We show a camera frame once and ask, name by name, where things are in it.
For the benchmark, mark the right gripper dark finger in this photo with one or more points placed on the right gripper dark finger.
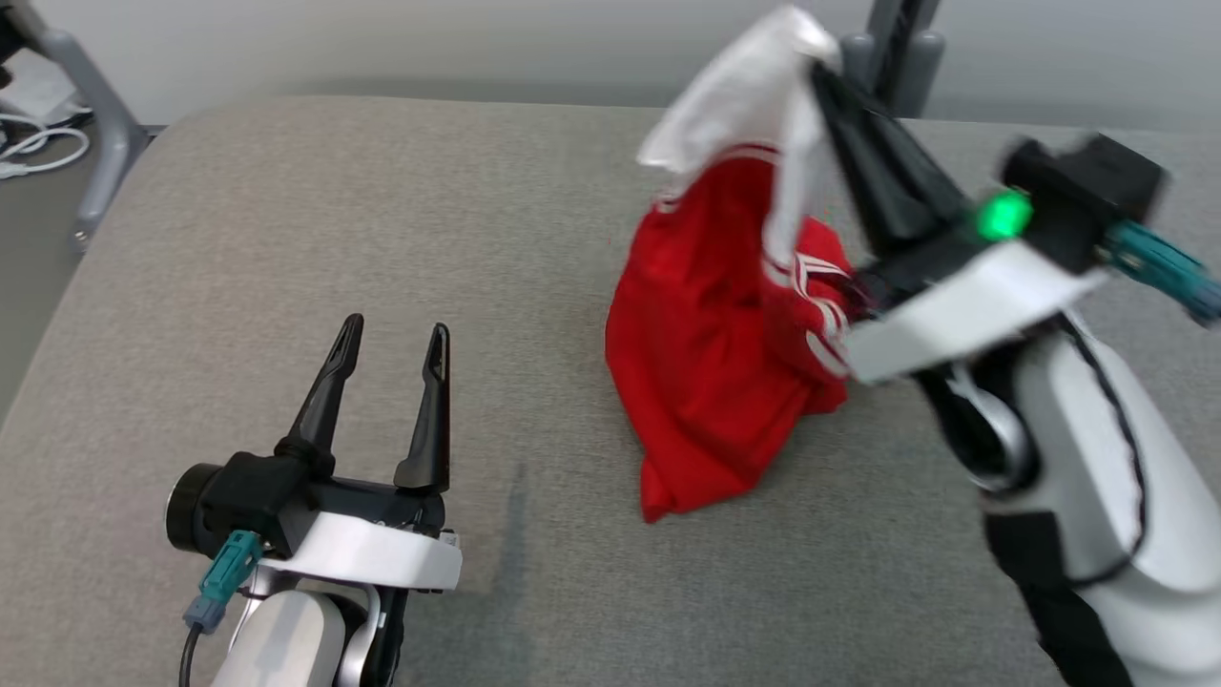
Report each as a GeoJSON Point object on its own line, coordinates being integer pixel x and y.
{"type": "Point", "coordinates": [920, 191]}
{"type": "Point", "coordinates": [873, 181]}

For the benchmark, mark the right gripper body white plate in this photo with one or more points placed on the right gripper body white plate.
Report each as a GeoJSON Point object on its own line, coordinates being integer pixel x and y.
{"type": "Point", "coordinates": [963, 305]}

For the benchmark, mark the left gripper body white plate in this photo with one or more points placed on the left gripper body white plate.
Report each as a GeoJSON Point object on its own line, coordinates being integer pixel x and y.
{"type": "Point", "coordinates": [372, 553]}

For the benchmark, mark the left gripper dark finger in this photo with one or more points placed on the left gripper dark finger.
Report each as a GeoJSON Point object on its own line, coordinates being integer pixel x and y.
{"type": "Point", "coordinates": [431, 420]}
{"type": "Point", "coordinates": [324, 410]}

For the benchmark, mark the red shorts with white stripes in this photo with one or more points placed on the red shorts with white stripes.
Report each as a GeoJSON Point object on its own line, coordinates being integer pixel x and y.
{"type": "Point", "coordinates": [706, 363]}

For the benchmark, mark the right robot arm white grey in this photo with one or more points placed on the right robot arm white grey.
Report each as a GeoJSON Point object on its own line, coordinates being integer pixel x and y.
{"type": "Point", "coordinates": [1078, 477]}

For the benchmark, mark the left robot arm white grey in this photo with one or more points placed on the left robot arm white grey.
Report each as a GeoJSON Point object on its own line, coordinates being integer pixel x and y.
{"type": "Point", "coordinates": [277, 639]}

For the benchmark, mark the dark grey stand pole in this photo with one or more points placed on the dark grey stand pole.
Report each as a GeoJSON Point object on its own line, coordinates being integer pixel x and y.
{"type": "Point", "coordinates": [897, 48]}

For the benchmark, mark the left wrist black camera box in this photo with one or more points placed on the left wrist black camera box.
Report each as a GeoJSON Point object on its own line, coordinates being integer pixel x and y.
{"type": "Point", "coordinates": [248, 496]}

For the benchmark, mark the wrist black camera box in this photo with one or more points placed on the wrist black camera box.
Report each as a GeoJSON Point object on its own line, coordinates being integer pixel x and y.
{"type": "Point", "coordinates": [248, 496]}
{"type": "Point", "coordinates": [1087, 200]}

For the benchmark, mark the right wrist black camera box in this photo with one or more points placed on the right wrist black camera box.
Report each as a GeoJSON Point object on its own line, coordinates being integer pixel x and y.
{"type": "Point", "coordinates": [1087, 200]}

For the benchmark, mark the grey metal frame leg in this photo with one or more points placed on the grey metal frame leg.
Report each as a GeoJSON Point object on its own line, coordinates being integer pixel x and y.
{"type": "Point", "coordinates": [100, 124]}

